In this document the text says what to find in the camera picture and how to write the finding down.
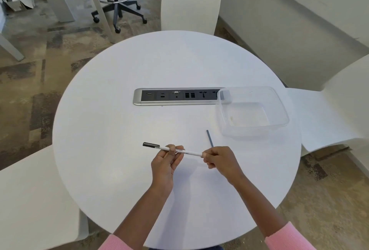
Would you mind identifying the person's left hand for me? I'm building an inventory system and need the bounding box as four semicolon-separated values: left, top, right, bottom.
151;144;185;190

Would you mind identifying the person's right hand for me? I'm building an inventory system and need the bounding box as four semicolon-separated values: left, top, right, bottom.
201;146;246;185

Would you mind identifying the white marker with black cap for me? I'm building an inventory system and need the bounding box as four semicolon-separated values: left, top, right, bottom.
143;142;204;157

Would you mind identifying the person's right forearm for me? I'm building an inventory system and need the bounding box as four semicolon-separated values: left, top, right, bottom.
230;176;317;250

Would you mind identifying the person's left forearm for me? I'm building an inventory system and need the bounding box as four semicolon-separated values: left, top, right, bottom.
98;185;173;250

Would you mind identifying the clear plastic container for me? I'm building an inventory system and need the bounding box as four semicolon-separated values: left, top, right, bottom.
216;86;290;139

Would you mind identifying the silver table socket panel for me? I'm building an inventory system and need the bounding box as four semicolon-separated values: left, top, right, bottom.
133;87;227;106

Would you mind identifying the white chair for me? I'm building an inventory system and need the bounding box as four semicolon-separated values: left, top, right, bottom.
160;0;222;36
0;143;90;250
285;54;369;158

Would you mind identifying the thin white desk leg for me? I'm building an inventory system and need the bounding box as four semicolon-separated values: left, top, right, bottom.
80;0;116;44

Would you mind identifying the grey desk leg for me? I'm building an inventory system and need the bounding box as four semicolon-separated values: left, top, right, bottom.
0;32;25;62

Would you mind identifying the black stool with chrome ring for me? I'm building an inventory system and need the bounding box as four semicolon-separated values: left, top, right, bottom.
88;0;148;34

